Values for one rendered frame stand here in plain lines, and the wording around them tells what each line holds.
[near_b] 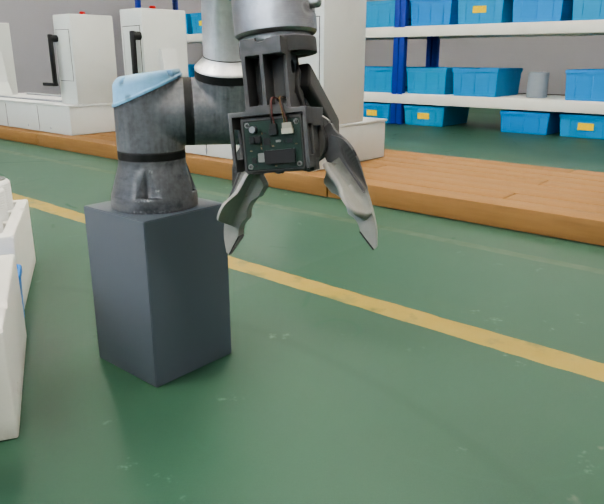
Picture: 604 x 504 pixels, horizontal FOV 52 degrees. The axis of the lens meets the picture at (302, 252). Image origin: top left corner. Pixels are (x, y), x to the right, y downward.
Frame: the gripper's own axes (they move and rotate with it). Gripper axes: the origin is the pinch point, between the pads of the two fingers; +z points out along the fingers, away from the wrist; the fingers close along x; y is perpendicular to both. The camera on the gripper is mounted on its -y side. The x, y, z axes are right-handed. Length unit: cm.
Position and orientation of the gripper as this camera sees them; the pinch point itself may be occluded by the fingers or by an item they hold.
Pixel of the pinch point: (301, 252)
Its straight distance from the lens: 62.5
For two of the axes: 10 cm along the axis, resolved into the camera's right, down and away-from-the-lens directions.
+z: 0.8, 9.8, 1.8
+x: 9.6, -0.3, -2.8
